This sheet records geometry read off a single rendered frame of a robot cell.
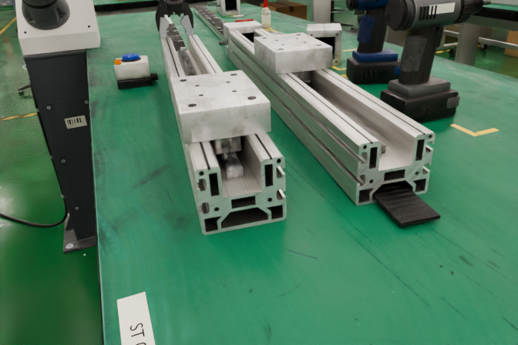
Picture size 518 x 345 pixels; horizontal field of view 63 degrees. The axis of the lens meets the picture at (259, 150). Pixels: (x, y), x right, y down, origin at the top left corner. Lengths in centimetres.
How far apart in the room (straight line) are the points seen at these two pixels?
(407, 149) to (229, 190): 23
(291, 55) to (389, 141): 28
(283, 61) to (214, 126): 30
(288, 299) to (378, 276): 9
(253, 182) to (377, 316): 20
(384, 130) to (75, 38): 126
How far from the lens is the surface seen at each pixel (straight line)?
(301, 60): 78
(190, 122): 50
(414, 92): 77
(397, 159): 56
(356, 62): 99
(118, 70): 107
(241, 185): 49
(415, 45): 77
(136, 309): 43
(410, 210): 53
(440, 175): 63
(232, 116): 51
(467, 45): 344
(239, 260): 45
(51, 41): 166
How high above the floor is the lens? 107
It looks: 26 degrees down
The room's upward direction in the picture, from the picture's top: 3 degrees counter-clockwise
